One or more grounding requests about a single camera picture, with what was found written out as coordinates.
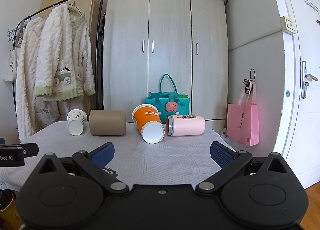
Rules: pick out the brown paper cup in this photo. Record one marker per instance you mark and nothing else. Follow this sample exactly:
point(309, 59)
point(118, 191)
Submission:
point(107, 122)

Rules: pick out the white cup with green print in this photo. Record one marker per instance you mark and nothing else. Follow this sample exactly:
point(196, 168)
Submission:
point(76, 122)

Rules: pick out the white patterned tablecloth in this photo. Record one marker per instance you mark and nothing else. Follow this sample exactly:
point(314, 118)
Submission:
point(155, 157)

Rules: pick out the teal felt handbag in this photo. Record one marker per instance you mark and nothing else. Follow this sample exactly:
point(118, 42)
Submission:
point(156, 101)

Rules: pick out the black clothes rack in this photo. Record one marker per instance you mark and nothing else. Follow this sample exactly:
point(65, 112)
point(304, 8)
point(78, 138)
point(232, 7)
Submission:
point(101, 82)

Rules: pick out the grey printed garment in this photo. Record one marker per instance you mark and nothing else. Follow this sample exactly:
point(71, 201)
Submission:
point(47, 111)

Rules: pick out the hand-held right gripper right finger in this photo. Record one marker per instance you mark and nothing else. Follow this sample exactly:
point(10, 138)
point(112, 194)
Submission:
point(221, 154)

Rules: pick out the white fluffy robe green trim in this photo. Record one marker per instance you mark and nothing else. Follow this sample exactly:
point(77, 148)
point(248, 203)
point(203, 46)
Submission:
point(62, 45)

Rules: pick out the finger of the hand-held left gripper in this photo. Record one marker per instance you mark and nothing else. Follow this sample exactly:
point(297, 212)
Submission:
point(31, 149)

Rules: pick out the pink tumbler cup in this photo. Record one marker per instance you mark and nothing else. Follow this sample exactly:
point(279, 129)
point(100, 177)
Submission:
point(187, 125)

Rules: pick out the orange paper cup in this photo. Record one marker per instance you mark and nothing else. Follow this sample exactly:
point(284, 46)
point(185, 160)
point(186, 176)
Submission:
point(147, 120)

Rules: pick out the white tote bag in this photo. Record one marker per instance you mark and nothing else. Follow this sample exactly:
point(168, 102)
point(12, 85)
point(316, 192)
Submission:
point(11, 65)

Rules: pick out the plain white fluffy robe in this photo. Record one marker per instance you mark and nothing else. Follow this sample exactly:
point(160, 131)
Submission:
point(28, 70)

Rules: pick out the white door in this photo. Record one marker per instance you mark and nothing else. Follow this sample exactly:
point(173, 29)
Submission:
point(300, 125)

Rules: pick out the yellow boot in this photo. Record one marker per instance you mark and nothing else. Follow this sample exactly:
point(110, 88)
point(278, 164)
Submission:
point(8, 212)

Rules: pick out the light wood wardrobe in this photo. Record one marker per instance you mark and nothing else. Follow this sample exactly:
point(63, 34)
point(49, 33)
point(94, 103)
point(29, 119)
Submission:
point(170, 32)

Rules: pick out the pink paper shopping bag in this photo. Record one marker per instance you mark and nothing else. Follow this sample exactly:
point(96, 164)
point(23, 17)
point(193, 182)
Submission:
point(242, 122)

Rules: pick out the beige wall switch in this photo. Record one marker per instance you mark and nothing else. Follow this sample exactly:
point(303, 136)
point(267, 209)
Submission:
point(287, 24)

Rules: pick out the metal hook rail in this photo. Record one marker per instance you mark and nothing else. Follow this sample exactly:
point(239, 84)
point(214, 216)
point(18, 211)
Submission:
point(312, 6)

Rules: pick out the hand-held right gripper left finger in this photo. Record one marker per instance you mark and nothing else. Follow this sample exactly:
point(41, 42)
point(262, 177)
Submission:
point(103, 155)

